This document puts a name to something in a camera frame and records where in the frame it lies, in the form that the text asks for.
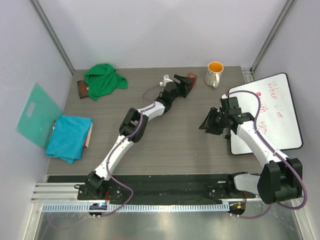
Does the teal plastic cutting board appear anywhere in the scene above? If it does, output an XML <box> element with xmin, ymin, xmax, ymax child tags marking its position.
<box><xmin>17</xmin><ymin>84</ymin><xmax>63</xmax><ymax>149</ymax></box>

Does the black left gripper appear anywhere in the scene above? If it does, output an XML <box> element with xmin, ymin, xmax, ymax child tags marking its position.
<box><xmin>169</xmin><ymin>75</ymin><xmax>193</xmax><ymax>103</ymax></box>

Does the perforated cable tray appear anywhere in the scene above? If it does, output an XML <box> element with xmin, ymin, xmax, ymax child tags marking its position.
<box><xmin>42</xmin><ymin>202</ymin><xmax>230</xmax><ymax>213</ymax></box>

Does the red cube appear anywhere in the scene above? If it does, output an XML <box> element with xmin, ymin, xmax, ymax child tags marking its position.
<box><xmin>185</xmin><ymin>71</ymin><xmax>198</xmax><ymax>88</ymax></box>

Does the white mug orange inside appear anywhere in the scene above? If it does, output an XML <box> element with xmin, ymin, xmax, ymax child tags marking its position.
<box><xmin>204</xmin><ymin>61</ymin><xmax>224</xmax><ymax>89</ymax></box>

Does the red white book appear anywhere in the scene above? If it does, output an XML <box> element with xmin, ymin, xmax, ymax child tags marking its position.
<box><xmin>83</xmin><ymin>123</ymin><xmax>93</xmax><ymax>148</ymax></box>

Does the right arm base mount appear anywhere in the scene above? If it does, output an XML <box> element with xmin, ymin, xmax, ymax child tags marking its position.
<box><xmin>206</xmin><ymin>180</ymin><xmax>256</xmax><ymax>200</ymax></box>

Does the green t shirt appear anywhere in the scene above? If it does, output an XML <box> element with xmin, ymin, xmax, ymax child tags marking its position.
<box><xmin>84</xmin><ymin>63</ymin><xmax>129</xmax><ymax>101</ymax></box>

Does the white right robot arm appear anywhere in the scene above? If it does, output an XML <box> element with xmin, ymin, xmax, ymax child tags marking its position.
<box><xmin>199</xmin><ymin>97</ymin><xmax>307</xmax><ymax>205</ymax></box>

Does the blue t shirt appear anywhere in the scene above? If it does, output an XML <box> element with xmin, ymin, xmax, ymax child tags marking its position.
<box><xmin>45</xmin><ymin>115</ymin><xmax>93</xmax><ymax>164</ymax></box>

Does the brown book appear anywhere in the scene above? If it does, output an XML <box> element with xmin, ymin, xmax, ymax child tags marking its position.
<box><xmin>77</xmin><ymin>80</ymin><xmax>89</xmax><ymax>99</ymax></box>

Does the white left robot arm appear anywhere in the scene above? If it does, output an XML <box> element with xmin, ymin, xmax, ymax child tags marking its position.
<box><xmin>84</xmin><ymin>73</ymin><xmax>197</xmax><ymax>200</ymax></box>

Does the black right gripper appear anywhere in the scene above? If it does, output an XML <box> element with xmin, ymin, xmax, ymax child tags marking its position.
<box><xmin>199</xmin><ymin>107</ymin><xmax>229</xmax><ymax>136</ymax></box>

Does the white whiteboard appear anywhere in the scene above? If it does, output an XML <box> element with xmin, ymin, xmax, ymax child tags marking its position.
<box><xmin>228</xmin><ymin>73</ymin><xmax>304</xmax><ymax>150</ymax></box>

